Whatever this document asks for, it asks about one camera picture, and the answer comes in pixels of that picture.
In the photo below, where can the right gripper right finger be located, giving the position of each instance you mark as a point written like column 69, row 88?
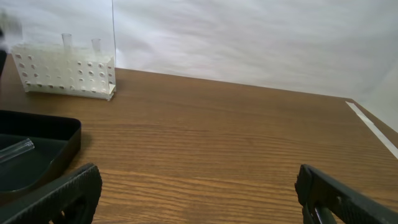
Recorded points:
column 335, row 196

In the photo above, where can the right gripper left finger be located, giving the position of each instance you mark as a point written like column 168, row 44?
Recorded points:
column 62, row 196

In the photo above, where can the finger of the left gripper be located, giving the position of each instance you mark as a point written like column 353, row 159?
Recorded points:
column 2, row 62

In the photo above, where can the clear test tube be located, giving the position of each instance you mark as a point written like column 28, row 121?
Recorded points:
column 96, row 45
column 17, row 149
column 66, row 41

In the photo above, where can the white test tube rack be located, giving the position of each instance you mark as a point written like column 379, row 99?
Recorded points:
column 62, row 71

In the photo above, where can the black tray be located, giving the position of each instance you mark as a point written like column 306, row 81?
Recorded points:
column 40, row 130

